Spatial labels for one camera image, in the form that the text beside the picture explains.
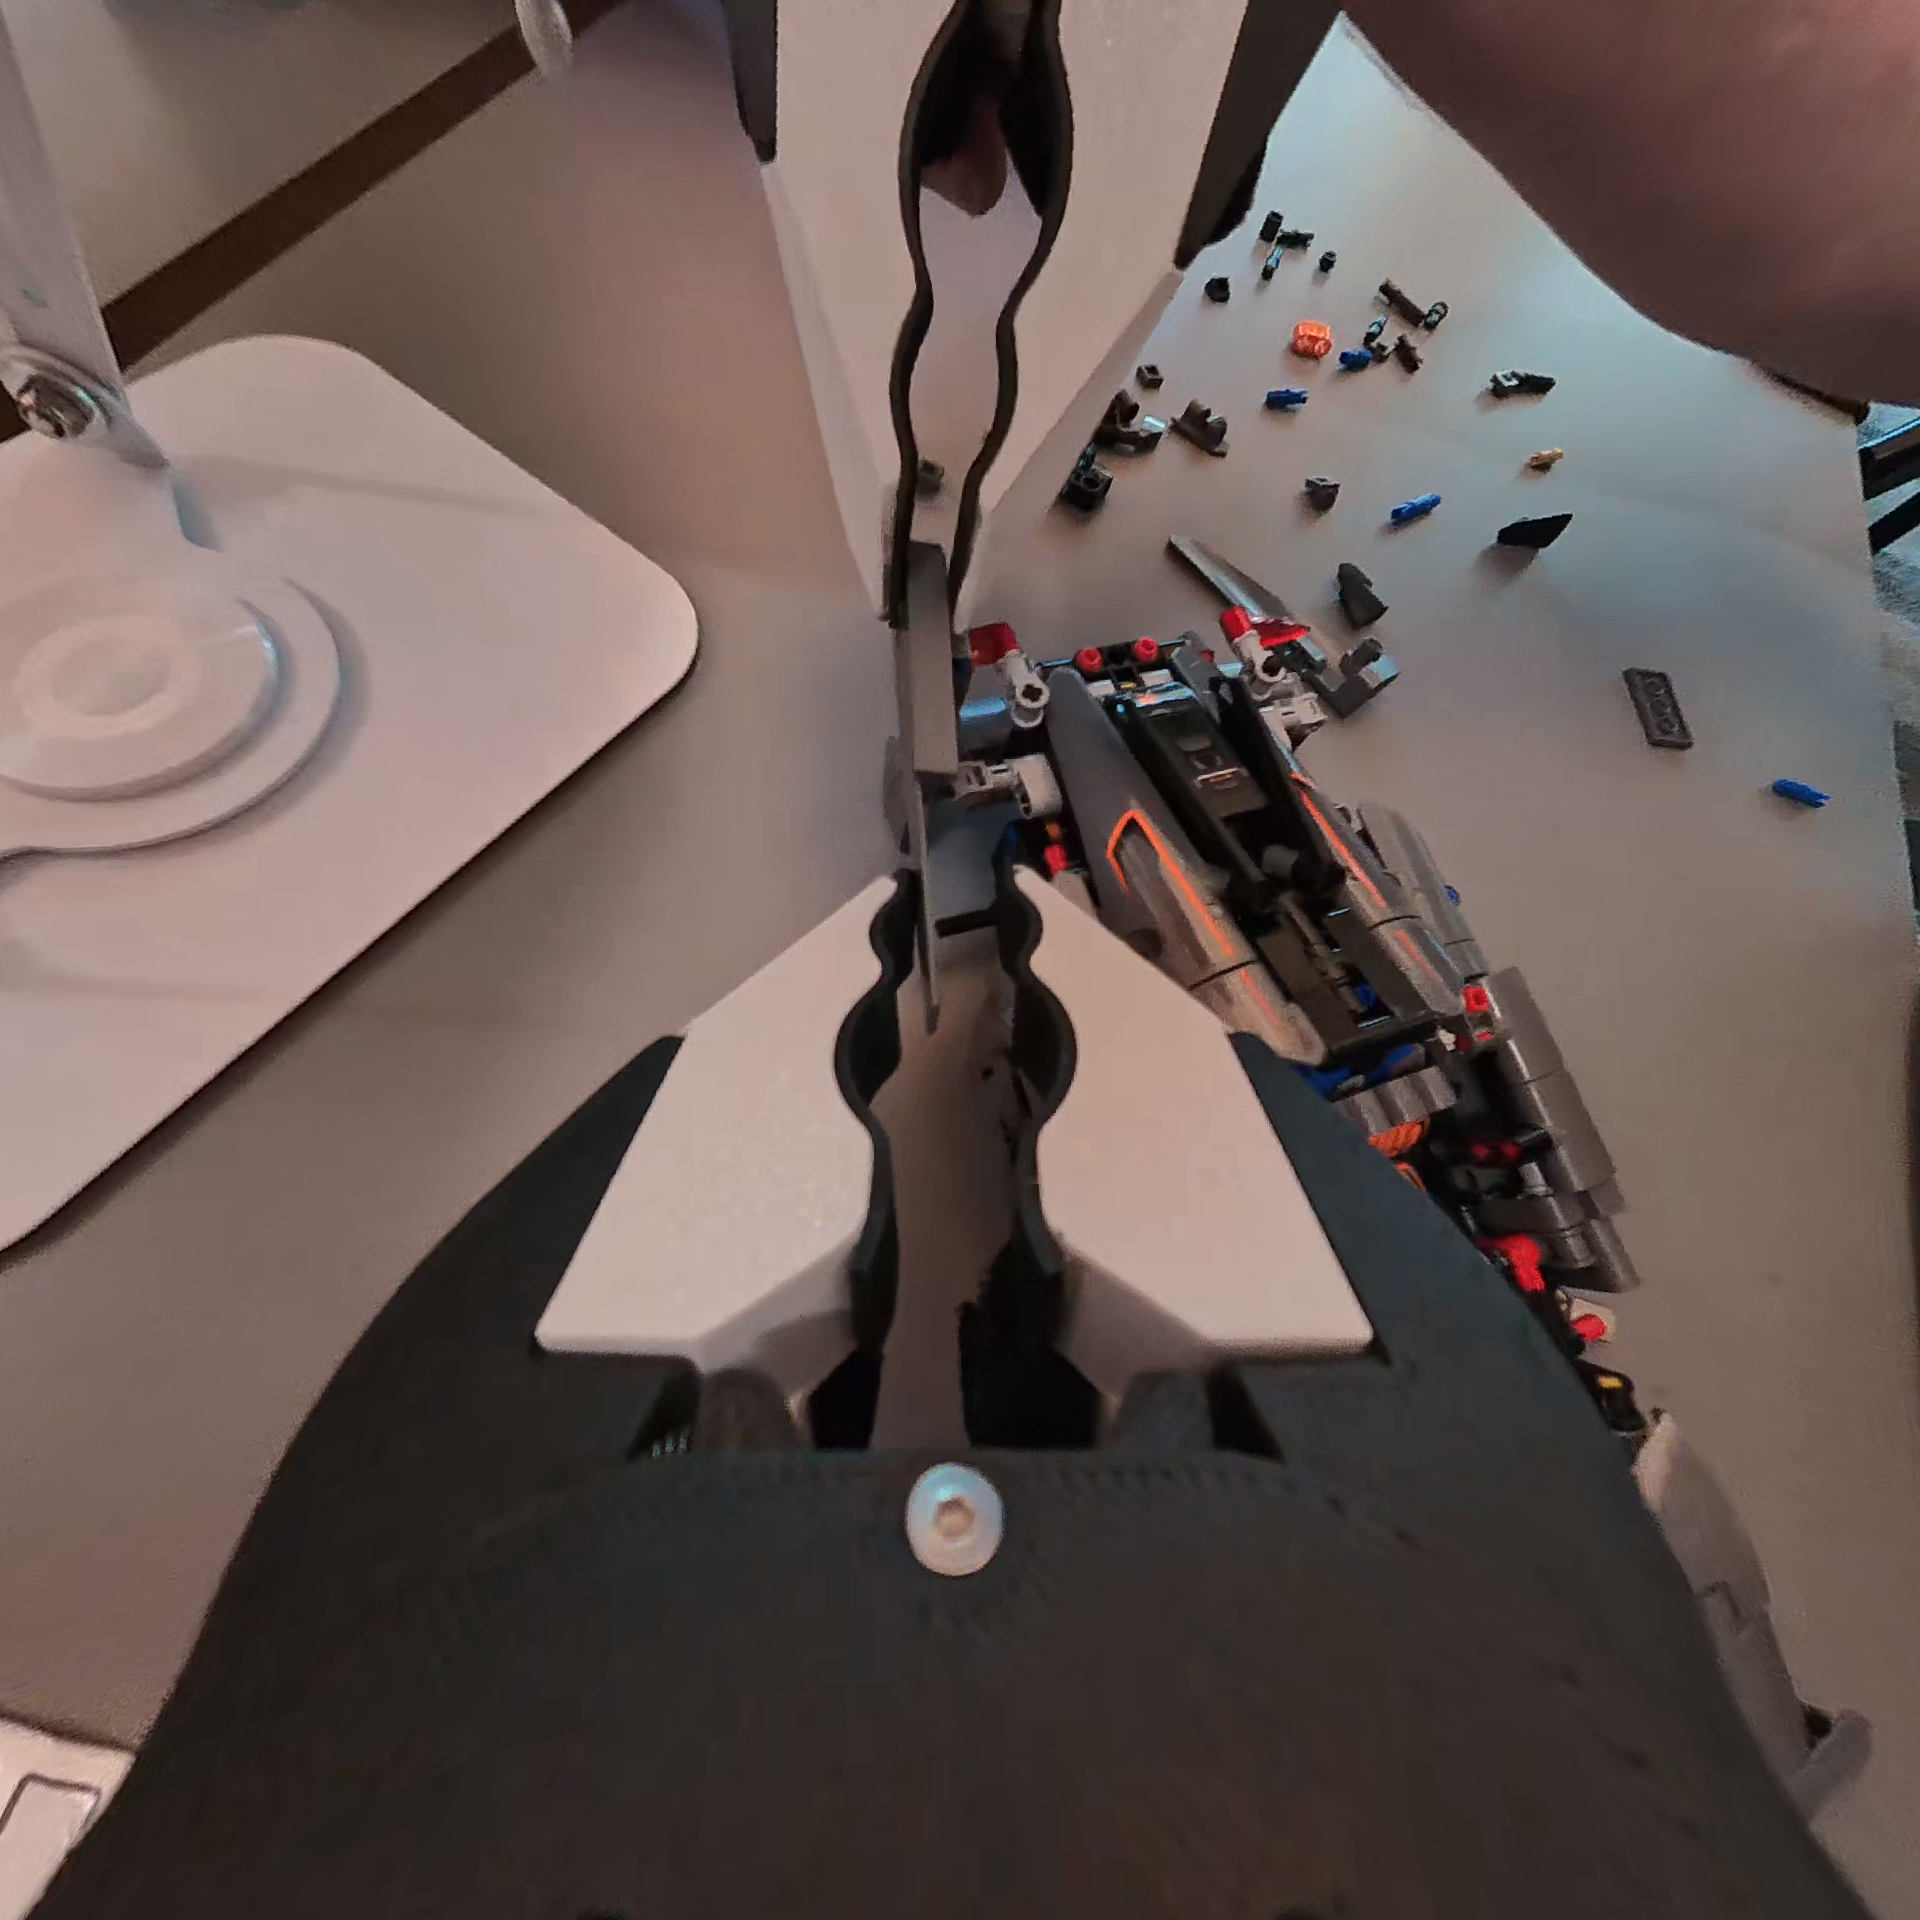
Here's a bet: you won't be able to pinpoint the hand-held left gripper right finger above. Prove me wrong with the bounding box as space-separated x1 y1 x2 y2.
1002 866 1377 1422

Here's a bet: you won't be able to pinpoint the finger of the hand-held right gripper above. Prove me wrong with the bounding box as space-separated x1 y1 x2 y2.
939 0 1258 625
761 0 951 633

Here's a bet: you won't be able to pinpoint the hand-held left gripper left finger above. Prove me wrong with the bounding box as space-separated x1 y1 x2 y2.
534 874 922 1420

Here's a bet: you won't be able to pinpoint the grey lego vehicle model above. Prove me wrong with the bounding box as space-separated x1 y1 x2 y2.
931 622 1877 1825

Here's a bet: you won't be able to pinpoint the grey lego wing assembly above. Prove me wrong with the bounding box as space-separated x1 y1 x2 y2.
883 537 999 1028

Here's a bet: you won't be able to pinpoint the person's right forearm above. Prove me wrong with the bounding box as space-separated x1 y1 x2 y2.
1334 0 1920 410

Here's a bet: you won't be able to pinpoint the cluster of black lego pieces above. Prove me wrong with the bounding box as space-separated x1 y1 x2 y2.
1059 386 1171 512

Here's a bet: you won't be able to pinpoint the scattered tiny black lego bits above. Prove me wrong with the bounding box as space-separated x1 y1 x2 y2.
1357 280 1452 378

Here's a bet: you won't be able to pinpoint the white book stand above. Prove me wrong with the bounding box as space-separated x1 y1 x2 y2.
0 0 705 1255

